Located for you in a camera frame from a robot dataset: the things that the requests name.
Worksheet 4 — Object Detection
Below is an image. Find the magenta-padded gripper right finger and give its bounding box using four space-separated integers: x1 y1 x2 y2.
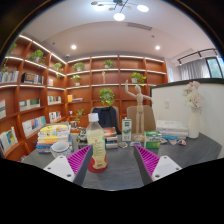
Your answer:
133 144 183 186

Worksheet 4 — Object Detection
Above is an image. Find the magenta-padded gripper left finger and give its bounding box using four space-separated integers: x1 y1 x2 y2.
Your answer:
43 144 95 187

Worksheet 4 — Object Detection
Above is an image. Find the clear bottle with yellowish drink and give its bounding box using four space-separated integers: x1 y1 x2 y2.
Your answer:
85 112 109 173

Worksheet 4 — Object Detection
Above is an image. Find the white mug with grey pattern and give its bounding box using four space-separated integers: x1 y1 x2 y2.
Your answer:
49 140 73 159

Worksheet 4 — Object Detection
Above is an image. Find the small white snack packet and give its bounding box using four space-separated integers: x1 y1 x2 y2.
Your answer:
168 138 187 147

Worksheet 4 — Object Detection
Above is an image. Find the green and white tissue box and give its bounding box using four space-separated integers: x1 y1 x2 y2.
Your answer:
144 130 162 150

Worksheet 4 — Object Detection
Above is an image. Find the flat round red coaster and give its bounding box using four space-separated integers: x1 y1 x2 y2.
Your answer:
87 163 109 174

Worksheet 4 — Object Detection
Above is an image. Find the stack of colourful books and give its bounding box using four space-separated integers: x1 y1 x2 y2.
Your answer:
35 123 72 154

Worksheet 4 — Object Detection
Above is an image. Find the stack of white books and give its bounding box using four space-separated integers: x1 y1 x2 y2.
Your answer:
155 119 189 140

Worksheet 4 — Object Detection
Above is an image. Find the white ceramic vase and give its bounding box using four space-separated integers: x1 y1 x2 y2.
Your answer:
187 108 202 139

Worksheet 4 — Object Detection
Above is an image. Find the tan chair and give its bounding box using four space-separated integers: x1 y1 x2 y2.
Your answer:
126 105 157 133

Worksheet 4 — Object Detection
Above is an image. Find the green and white drink carton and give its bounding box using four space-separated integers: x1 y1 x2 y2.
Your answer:
121 117 133 142

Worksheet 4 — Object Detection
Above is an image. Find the wooden artist mannequin figure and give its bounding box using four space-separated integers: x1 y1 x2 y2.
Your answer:
124 79 154 143

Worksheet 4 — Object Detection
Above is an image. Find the chair with dark jacket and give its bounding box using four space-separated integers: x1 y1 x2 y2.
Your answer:
90 105 121 134

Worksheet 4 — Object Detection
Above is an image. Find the wooden shelf unit with books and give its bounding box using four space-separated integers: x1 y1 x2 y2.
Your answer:
0 34 168 163

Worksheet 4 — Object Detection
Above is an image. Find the white curtain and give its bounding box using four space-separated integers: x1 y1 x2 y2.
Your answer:
179 59 211 81

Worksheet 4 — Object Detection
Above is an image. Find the dark framed window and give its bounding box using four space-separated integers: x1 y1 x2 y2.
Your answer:
205 57 224 79

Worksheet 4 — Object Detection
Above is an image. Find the ceiling air vent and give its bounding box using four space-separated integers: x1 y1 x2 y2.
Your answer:
127 22 153 32

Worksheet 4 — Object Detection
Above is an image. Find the branched ceiling lamp with globes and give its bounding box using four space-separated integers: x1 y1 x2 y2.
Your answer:
90 0 150 22

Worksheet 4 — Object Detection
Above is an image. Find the white wall poster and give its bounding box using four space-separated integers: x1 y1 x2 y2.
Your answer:
167 66 175 83

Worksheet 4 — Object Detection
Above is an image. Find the black track light rail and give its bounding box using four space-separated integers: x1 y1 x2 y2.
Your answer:
176 48 219 66

